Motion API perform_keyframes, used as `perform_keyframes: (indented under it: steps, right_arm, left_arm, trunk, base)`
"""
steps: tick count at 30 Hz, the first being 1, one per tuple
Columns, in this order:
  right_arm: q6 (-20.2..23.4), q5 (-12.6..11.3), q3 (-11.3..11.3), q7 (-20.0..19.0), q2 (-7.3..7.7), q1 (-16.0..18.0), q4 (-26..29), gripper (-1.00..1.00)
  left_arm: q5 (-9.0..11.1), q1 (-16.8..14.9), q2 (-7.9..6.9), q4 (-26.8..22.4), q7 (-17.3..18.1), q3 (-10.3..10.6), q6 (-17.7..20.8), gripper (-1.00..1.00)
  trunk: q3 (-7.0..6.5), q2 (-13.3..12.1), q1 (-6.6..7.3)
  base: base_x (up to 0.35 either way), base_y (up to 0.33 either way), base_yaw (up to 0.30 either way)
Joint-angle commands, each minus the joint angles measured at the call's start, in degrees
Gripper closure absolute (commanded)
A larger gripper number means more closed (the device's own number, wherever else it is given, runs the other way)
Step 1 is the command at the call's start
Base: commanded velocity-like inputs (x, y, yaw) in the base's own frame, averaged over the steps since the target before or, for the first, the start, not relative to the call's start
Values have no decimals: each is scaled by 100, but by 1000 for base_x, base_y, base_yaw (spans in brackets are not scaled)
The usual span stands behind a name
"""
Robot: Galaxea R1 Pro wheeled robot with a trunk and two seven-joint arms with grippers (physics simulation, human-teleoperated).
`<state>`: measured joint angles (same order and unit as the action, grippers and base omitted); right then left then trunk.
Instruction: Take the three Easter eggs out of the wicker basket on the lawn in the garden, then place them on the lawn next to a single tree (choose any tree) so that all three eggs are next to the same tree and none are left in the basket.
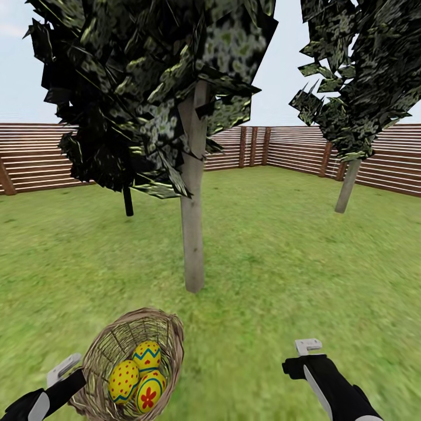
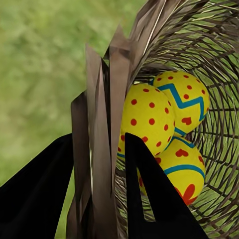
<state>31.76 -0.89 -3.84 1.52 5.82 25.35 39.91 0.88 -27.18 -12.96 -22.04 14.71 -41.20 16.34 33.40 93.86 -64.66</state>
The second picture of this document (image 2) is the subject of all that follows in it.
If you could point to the wicker basket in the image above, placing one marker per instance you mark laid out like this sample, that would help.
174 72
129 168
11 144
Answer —
154 40

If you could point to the easter egg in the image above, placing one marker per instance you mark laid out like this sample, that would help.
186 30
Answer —
148 114
183 164
188 96

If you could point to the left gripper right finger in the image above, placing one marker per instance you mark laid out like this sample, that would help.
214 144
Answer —
174 219

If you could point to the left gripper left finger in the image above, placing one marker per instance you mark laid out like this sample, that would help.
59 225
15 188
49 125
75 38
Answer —
31 201

